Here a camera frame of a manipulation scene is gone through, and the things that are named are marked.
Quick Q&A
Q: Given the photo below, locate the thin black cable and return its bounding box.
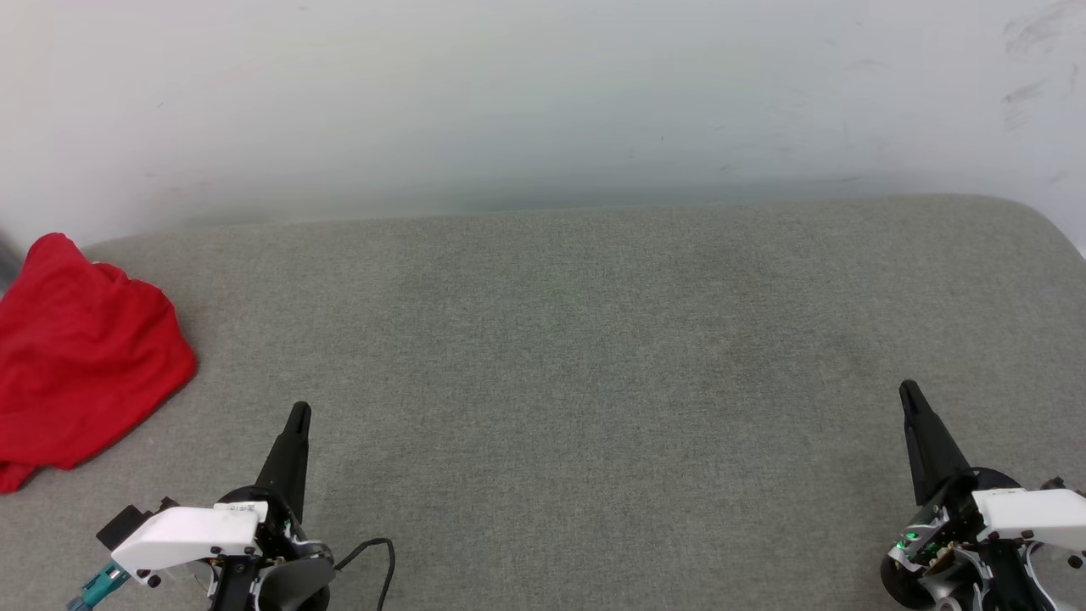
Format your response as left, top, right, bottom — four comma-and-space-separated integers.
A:
334, 537, 397, 611

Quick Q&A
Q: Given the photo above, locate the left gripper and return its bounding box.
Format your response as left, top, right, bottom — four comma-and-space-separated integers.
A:
110, 402, 333, 611

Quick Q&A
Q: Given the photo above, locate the grey fabric sofa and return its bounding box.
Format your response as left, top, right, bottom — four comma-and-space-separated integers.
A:
0, 193, 1086, 611

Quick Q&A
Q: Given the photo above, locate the red basketball jersey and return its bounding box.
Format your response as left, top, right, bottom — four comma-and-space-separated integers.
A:
0, 233, 198, 495

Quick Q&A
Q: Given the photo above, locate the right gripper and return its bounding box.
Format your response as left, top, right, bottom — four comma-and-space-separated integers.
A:
887, 380, 1086, 611

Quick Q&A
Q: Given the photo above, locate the teal cable connector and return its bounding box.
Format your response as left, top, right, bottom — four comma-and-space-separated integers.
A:
67, 561, 130, 611

